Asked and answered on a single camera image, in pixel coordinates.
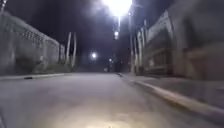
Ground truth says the low pale kerb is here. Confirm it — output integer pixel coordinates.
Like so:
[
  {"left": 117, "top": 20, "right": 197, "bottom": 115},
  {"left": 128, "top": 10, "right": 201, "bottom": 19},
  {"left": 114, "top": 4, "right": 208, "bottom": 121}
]
[{"left": 0, "top": 73, "right": 68, "bottom": 81}]

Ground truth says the pale raised kerb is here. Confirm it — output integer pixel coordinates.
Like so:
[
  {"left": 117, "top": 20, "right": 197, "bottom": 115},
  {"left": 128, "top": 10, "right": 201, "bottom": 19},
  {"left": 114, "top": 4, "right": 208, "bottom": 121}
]
[{"left": 116, "top": 72, "right": 224, "bottom": 118}]

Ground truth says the pair of pale poles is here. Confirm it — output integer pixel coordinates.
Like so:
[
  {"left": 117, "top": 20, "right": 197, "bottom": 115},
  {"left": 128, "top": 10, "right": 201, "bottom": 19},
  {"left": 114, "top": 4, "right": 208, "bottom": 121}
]
[{"left": 64, "top": 31, "right": 78, "bottom": 70}]

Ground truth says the long grey wall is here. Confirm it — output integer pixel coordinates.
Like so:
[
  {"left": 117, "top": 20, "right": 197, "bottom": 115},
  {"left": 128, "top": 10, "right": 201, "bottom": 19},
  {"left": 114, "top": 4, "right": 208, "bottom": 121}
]
[{"left": 0, "top": 11, "right": 67, "bottom": 76}]

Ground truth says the grey pavement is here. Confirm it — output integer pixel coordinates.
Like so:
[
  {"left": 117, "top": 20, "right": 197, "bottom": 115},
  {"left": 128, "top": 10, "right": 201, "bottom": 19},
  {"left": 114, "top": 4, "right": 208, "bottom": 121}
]
[{"left": 120, "top": 72, "right": 224, "bottom": 110}]

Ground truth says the building with barred gate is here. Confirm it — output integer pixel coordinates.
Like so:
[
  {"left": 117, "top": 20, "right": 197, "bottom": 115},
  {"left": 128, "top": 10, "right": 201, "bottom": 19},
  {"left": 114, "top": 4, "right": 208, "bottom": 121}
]
[{"left": 127, "top": 0, "right": 224, "bottom": 82}]

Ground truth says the street lamp pole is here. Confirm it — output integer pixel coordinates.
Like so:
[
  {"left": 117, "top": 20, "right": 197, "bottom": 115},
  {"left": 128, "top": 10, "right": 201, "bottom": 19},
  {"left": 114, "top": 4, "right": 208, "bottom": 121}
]
[{"left": 103, "top": 0, "right": 134, "bottom": 73}]

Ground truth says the grey asphalt road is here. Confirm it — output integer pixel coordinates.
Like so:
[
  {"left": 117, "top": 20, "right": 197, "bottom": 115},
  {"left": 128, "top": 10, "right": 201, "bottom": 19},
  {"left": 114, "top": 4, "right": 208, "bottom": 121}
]
[{"left": 0, "top": 72, "right": 214, "bottom": 128}]

